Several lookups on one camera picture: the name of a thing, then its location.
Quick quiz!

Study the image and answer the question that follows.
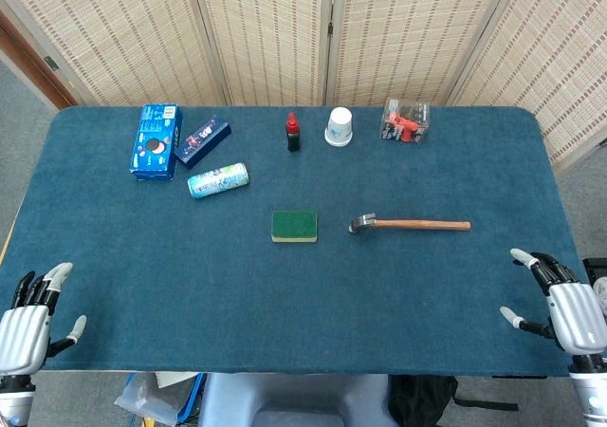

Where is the red capped black bottle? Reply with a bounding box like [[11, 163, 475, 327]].
[[285, 111, 303, 154]]

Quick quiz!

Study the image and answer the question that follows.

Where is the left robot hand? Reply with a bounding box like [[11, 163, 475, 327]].
[[0, 262, 88, 377]]

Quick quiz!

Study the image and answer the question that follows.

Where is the bamboo folding screen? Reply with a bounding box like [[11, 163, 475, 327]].
[[0, 0, 607, 176]]

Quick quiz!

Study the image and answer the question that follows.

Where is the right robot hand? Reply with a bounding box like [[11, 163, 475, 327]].
[[499, 248, 607, 377]]

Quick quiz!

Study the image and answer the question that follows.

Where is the blue table cloth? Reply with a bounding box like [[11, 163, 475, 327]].
[[0, 104, 585, 378]]

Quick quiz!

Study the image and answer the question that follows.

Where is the black bag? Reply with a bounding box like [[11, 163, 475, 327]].
[[387, 374, 520, 427]]

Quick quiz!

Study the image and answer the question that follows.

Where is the clear plastic bag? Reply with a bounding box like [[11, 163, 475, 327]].
[[113, 372, 191, 427]]

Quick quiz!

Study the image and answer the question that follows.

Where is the green and yellow sponge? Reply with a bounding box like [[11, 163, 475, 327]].
[[270, 210, 319, 244]]

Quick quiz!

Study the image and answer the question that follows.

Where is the dark blue narrow box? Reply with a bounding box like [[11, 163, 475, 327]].
[[173, 114, 233, 171]]

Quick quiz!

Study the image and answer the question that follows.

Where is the blue Oreo cookie box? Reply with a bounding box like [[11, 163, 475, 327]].
[[129, 102, 185, 182]]

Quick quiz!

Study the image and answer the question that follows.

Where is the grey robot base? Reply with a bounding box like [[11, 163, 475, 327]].
[[197, 373, 395, 427]]

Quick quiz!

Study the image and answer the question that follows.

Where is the white paper sheet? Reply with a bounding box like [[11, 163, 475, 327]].
[[155, 371, 200, 390]]

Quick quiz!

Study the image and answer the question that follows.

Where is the light green drink can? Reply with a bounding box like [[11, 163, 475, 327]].
[[186, 161, 250, 200]]

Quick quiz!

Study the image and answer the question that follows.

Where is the clear box of capsules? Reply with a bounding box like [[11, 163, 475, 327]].
[[378, 97, 432, 146]]

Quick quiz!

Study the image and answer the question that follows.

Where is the white paper cup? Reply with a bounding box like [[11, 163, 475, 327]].
[[323, 106, 355, 148]]

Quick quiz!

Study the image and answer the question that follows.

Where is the wooden handle claw hammer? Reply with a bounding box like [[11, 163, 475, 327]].
[[348, 213, 472, 235]]

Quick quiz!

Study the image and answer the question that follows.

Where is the brown wooden door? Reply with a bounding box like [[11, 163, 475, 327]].
[[0, 9, 80, 111]]

